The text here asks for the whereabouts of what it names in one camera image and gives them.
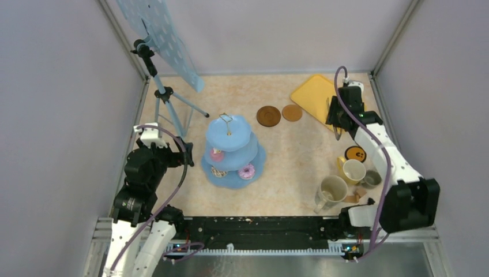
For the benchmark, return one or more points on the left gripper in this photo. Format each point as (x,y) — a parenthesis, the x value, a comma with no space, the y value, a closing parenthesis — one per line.
(184,156)

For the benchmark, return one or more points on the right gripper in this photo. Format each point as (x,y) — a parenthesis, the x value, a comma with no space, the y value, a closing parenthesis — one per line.
(331,119)

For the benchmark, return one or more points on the white sprinkled donut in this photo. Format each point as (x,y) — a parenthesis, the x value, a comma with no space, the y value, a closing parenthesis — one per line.
(218,173)

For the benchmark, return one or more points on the pink frosted donut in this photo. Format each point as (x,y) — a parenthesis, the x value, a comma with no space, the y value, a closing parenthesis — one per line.
(247,172)

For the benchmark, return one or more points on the metal serving tongs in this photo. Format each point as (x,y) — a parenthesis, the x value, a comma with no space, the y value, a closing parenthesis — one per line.
(336,130)

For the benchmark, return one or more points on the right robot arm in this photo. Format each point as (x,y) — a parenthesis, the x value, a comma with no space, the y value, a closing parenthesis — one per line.
(409,201)

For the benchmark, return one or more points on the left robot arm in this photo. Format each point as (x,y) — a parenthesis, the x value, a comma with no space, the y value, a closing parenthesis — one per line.
(140,232)

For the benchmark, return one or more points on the yellow serving tray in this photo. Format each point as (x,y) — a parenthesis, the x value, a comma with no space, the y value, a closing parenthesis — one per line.
(314,96)

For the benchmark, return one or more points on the orange smiley coaster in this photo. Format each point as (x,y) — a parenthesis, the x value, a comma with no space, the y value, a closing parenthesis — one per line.
(356,153)

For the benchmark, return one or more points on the blue three-tier cake stand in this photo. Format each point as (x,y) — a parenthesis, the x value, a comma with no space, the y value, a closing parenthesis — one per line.
(234,136)

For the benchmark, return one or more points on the light brown round coaster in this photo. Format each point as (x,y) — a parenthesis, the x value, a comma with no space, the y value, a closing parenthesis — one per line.
(292,112)

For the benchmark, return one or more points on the yellow ceramic mug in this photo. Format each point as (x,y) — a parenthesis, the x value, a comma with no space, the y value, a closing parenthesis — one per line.
(351,171)

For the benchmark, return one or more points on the blue tripod stand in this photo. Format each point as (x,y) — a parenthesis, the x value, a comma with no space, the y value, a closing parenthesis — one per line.
(142,48)

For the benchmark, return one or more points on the dark brown round coaster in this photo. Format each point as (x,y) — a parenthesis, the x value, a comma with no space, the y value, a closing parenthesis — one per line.
(268,116)

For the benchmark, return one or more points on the beige ceramic mug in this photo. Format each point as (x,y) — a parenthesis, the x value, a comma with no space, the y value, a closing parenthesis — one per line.
(332,190)

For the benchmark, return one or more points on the blue perforated board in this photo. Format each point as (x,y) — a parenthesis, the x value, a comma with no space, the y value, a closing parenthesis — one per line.
(151,20)

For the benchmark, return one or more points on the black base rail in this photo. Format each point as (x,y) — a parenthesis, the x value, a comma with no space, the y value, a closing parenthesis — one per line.
(269,232)

